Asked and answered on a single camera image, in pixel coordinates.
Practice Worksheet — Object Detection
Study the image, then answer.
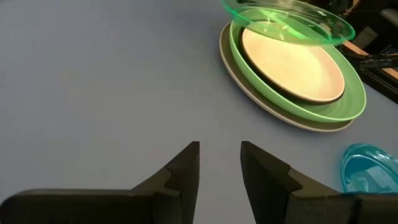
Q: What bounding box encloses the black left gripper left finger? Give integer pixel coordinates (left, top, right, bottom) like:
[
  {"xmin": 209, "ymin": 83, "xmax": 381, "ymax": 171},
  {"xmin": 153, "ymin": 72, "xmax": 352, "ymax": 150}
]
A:
[{"xmin": 0, "ymin": 141, "xmax": 200, "ymax": 224}]

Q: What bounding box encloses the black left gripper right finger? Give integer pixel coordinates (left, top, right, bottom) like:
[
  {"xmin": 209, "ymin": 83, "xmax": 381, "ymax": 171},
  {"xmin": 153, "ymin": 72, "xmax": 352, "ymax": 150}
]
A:
[{"xmin": 240, "ymin": 141, "xmax": 398, "ymax": 224}]

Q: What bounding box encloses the clear blue plastic plate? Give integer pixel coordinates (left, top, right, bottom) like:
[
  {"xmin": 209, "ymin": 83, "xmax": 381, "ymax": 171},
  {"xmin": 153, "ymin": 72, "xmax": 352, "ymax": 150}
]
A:
[{"xmin": 340, "ymin": 142, "xmax": 398, "ymax": 195}]

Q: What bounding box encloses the black plastic plate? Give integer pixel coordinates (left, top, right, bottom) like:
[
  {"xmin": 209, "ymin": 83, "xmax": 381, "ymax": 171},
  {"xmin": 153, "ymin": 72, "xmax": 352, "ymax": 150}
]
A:
[{"xmin": 238, "ymin": 27, "xmax": 346, "ymax": 105}]

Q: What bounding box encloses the opaque green plastic plate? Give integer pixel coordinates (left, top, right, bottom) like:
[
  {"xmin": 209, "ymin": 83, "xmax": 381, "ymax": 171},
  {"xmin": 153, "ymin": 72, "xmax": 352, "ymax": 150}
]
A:
[{"xmin": 229, "ymin": 20, "xmax": 367, "ymax": 123}]

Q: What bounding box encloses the cream plastic plate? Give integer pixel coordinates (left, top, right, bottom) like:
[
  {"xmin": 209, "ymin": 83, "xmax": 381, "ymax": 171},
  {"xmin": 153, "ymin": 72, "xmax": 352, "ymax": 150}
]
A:
[{"xmin": 241, "ymin": 28, "xmax": 346, "ymax": 103}]

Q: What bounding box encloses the clear green plastic plate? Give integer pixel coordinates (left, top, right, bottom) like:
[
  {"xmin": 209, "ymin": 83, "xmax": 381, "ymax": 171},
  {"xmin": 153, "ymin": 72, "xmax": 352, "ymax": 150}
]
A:
[{"xmin": 221, "ymin": 0, "xmax": 356, "ymax": 47}]

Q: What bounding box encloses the large grey plastic plate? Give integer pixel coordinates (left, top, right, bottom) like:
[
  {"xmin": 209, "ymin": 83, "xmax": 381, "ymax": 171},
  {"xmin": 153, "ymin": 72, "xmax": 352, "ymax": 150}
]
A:
[{"xmin": 219, "ymin": 22, "xmax": 355, "ymax": 133}]

